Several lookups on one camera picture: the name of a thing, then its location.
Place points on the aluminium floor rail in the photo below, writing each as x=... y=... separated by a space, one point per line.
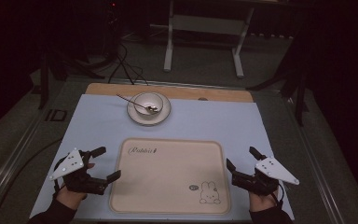
x=317 y=168
x=9 y=161

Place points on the person's right hand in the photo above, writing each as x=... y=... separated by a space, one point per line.
x=261 y=202

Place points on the light blue table mat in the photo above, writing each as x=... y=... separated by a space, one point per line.
x=99 y=124

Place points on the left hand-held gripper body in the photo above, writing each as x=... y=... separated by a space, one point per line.
x=74 y=179

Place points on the black device with red light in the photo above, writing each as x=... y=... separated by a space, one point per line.
x=112 y=28

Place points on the metal spoon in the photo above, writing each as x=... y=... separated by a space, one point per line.
x=136 y=104

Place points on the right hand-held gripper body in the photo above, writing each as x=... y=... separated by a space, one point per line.
x=265 y=180

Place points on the white ceramic plate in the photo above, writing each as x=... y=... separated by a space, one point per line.
x=164 y=116

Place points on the person's left hand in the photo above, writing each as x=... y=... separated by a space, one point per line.
x=70 y=199

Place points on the white metal table frame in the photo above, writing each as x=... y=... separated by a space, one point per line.
x=208 y=25

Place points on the beige rabbit print placemat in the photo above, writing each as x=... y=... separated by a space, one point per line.
x=167 y=177

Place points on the black metal stand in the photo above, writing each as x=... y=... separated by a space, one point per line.
x=298 y=93
x=45 y=84

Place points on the white ceramic bowl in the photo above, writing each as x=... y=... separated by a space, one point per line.
x=147 y=101

